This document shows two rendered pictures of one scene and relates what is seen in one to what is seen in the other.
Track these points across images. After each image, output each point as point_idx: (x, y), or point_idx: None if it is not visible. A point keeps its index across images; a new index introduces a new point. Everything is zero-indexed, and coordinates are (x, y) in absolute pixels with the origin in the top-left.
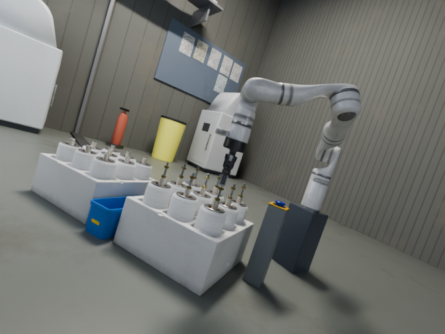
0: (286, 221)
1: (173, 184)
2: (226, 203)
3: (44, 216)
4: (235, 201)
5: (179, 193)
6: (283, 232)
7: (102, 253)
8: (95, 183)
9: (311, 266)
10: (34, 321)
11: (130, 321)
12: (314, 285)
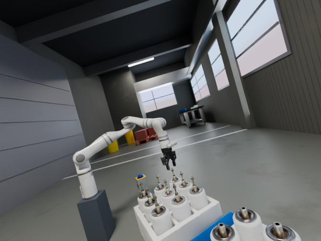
0: (101, 211)
1: (184, 196)
2: (161, 185)
3: None
4: (143, 197)
5: (188, 183)
6: (103, 218)
7: None
8: None
9: (84, 237)
10: (241, 191)
11: (215, 194)
12: (115, 219)
